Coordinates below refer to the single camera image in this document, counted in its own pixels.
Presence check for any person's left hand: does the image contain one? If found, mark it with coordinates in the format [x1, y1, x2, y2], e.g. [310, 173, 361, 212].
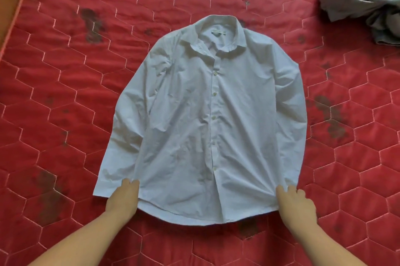
[105, 178, 140, 221]

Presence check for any person's right hand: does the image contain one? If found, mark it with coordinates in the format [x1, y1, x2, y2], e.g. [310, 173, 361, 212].
[275, 185, 319, 234]

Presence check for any white button shirt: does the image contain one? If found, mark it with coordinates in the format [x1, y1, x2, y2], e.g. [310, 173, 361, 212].
[92, 15, 308, 227]

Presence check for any person's left forearm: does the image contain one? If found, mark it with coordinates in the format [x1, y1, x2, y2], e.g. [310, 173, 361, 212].
[28, 211, 129, 266]

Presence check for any person's right forearm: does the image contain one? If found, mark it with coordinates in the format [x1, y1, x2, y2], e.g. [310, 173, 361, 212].
[292, 222, 368, 266]

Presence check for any red quilted mattress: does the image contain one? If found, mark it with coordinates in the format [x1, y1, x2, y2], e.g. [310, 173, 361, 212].
[0, 0, 400, 266]

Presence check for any wooden bed headboard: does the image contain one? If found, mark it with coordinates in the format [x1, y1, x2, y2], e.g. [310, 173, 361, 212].
[0, 0, 38, 57]

